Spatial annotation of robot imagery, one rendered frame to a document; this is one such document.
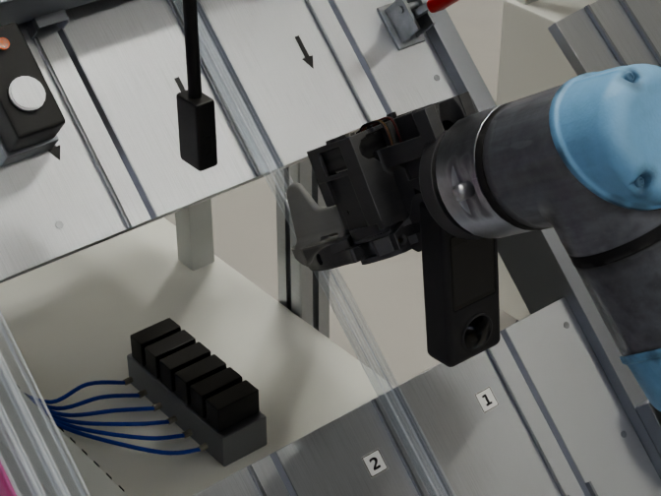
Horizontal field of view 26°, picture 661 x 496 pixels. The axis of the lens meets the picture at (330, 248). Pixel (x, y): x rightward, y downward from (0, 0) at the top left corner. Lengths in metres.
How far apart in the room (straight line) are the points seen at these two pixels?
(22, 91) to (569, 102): 0.37
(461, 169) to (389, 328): 1.72
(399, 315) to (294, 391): 1.17
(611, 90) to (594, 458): 0.45
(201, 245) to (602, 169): 0.89
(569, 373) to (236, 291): 0.52
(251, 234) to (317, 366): 1.36
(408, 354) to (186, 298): 0.98
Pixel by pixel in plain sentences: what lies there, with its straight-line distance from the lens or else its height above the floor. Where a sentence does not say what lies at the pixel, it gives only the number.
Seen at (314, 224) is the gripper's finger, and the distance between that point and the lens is 0.97.
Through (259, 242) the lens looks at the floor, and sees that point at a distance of 2.76.
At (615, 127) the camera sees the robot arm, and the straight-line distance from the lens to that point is 0.73.
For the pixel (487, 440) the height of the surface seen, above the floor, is 0.81.
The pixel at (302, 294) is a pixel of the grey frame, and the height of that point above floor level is 0.65.
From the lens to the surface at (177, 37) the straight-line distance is 1.06.
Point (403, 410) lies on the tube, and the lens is 1.02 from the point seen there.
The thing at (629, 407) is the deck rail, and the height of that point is 0.79.
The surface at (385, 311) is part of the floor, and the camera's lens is 2.57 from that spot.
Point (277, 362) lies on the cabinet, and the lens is 1.44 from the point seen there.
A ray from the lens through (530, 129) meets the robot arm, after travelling 0.77.
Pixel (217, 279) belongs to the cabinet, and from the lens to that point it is 1.56.
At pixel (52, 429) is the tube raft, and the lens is 0.92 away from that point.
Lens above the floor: 1.50
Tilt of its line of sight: 33 degrees down
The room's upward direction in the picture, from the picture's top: straight up
